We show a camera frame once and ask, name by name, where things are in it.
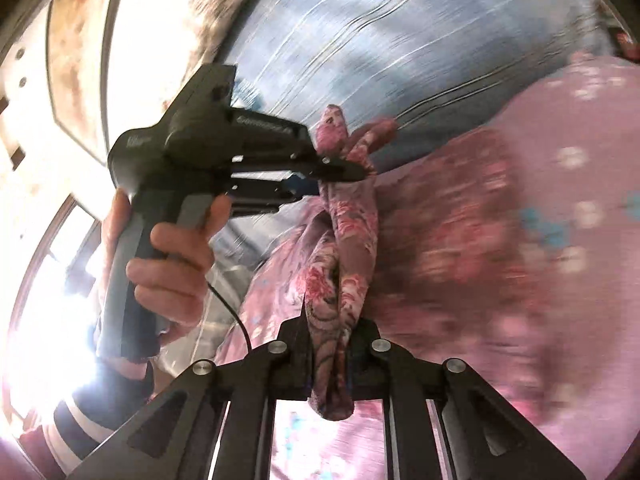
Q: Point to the pink floral garment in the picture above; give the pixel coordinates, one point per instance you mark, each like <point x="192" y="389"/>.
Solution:
<point x="350" y="240"/>

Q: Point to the brown window frame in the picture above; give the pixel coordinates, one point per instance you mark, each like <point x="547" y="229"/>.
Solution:
<point x="45" y="240"/>

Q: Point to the blue striped quilt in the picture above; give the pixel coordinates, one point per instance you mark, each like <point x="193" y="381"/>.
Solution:
<point x="400" y="35"/>

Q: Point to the person's left forearm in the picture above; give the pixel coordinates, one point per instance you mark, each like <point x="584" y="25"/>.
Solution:
<point x="85" y="420"/>

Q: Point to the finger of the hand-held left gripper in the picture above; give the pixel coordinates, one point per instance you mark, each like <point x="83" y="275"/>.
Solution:
<point x="345" y="166"/>
<point x="300" y="187"/>

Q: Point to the person's left hand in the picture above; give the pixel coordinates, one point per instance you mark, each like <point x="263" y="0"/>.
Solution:
<point x="185" y="270"/>

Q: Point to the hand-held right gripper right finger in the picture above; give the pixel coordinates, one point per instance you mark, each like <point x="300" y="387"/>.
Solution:
<point x="365" y="355"/>

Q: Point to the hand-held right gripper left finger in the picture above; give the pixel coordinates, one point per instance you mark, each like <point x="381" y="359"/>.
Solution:
<point x="295" y="355"/>

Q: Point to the purple flowered bedsheet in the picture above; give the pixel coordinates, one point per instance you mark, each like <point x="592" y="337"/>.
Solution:
<point x="575" y="270"/>

